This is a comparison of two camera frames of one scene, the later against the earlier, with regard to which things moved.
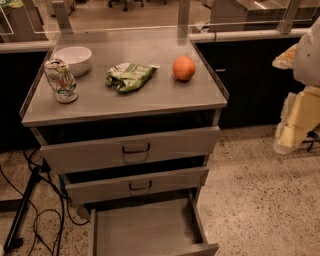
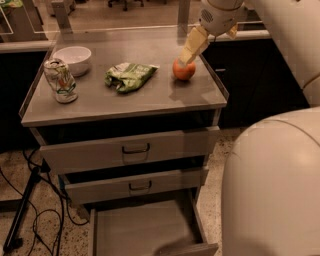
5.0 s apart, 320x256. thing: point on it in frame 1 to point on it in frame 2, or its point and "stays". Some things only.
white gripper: [308, 58] to [220, 20]
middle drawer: [136, 185] stays
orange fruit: [184, 68] stays
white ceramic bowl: [77, 59] stays
